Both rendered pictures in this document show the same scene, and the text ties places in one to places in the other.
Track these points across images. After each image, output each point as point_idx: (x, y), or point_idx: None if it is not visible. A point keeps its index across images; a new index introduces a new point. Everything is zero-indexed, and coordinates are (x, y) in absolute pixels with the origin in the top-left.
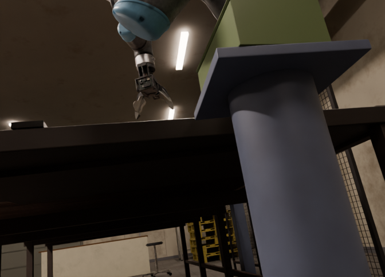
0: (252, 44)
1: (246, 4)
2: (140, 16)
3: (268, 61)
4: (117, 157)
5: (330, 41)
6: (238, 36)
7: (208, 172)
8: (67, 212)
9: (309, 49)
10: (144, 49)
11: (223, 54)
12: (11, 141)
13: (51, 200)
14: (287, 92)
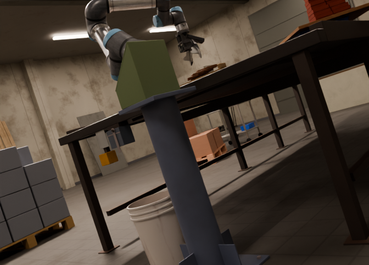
0: (124, 108)
1: (119, 91)
2: (116, 80)
3: (133, 110)
4: None
5: (143, 100)
6: (121, 106)
7: (256, 77)
8: (220, 100)
9: (138, 106)
10: (175, 22)
11: (119, 113)
12: (127, 114)
13: (197, 101)
14: (146, 116)
